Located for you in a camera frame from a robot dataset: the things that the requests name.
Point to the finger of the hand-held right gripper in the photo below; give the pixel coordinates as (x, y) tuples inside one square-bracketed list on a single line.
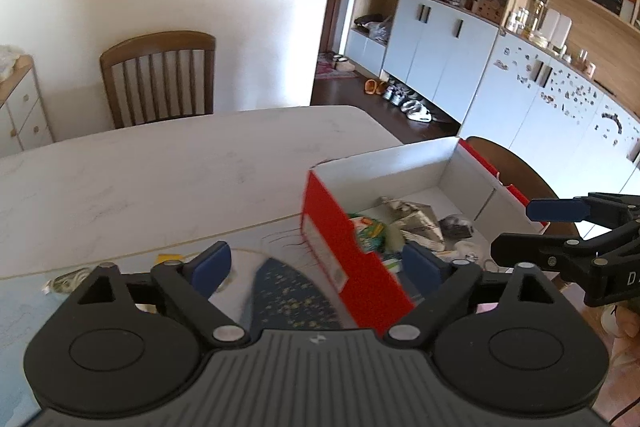
[(555, 210), (530, 248)]

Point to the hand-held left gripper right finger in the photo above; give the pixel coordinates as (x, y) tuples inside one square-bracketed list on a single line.
[(420, 264)]

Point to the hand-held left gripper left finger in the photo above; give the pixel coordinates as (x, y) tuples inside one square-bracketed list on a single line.
[(212, 262)]

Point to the silver foil packet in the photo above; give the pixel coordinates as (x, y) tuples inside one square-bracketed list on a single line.
[(420, 222)]

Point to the dark grey filter packet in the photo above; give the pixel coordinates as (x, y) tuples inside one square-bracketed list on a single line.
[(455, 226)]

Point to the green snack packet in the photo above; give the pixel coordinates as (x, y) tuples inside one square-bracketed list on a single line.
[(370, 232)]

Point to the red cardboard shoebox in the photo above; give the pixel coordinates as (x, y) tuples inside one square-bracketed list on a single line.
[(330, 237)]

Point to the yellow cardboard box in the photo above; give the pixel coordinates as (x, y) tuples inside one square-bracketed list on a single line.
[(167, 258)]

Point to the small white grey object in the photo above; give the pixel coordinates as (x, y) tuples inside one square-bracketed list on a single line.
[(467, 249)]

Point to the brown wooden round-backed chair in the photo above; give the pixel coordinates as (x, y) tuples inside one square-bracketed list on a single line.
[(515, 167)]

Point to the white cabinet with magnets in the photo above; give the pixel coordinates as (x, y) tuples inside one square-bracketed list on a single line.
[(525, 117)]

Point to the clear plastic wrapper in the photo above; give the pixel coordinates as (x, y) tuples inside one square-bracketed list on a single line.
[(62, 282)]

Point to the grey sneakers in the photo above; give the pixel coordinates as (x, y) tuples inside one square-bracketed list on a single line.
[(395, 94)]

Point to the white canisters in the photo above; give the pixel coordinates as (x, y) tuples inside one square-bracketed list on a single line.
[(557, 27)]

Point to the orange slippers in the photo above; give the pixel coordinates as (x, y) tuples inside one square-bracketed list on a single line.
[(374, 87)]

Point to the printed blue table mat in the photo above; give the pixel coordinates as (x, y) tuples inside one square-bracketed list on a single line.
[(30, 307)]

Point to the blue-grey lower cabinet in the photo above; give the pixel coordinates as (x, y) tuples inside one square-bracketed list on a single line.
[(440, 57)]

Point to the brown wooden slatted chair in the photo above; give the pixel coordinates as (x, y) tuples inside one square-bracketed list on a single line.
[(160, 77)]

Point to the glass storage jars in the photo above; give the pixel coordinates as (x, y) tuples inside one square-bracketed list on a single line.
[(530, 17)]

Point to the patterned doormat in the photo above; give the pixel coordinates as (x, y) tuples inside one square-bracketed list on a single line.
[(327, 72)]

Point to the low blue-grey entry cabinet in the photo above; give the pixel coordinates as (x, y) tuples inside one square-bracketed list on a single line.
[(362, 52)]

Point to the clear plastic bag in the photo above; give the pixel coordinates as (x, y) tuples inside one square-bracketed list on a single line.
[(381, 29)]

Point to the white sideboard with wooden top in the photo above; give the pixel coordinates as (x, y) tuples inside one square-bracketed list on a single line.
[(22, 107)]

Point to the white plastic bag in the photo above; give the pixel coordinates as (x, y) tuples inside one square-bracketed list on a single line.
[(7, 59)]

